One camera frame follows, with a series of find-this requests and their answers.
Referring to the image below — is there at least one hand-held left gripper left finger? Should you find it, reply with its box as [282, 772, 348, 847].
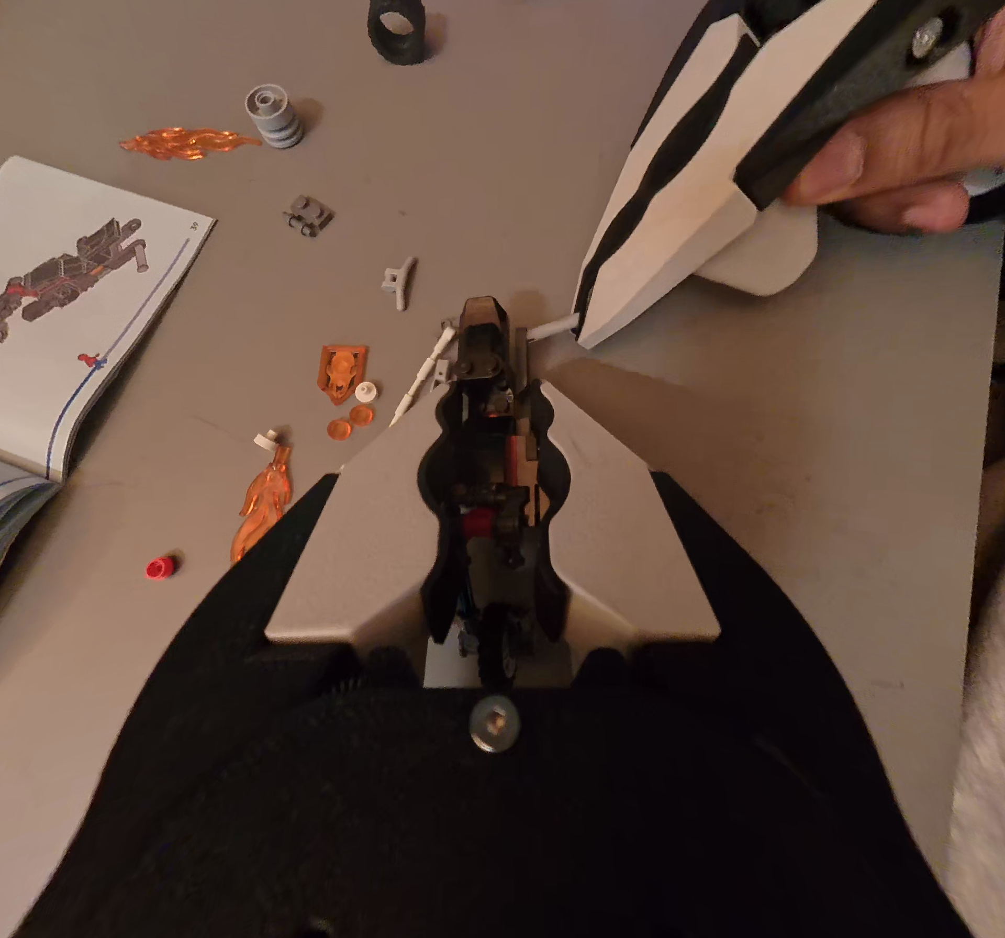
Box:
[264, 384, 468, 646]

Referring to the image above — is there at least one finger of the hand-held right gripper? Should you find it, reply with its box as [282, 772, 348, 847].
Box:
[572, 12, 761, 342]
[583, 0, 890, 350]

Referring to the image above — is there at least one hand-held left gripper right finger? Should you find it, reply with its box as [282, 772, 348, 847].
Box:
[520, 381, 722, 646]

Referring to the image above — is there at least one white chain piece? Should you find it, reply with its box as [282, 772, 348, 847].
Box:
[388, 324, 458, 427]

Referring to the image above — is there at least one black toy motorcycle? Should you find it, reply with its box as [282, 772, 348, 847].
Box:
[449, 296, 543, 688]

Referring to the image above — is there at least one person's right hand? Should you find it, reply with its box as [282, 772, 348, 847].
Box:
[785, 12, 1005, 236]

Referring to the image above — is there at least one large orange flame piece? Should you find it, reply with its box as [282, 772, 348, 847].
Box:
[230, 439, 294, 564]

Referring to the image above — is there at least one orange skull shield tile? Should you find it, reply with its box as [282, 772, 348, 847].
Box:
[317, 344, 370, 405]

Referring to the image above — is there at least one black rubber tyre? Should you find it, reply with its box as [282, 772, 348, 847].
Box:
[366, 0, 429, 66]

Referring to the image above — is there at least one dark grey hinge plate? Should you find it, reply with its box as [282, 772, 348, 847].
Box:
[283, 194, 334, 239]

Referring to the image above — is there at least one open instruction booklet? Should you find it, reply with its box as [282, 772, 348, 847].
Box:
[0, 155, 217, 562]

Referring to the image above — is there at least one grey wheel hub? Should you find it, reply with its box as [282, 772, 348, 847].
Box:
[243, 84, 306, 148]

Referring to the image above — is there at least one slim orange flame piece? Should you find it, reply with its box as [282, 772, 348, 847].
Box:
[119, 127, 262, 162]

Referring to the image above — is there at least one light grey bracket piece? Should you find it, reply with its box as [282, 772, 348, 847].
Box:
[381, 256, 417, 312]

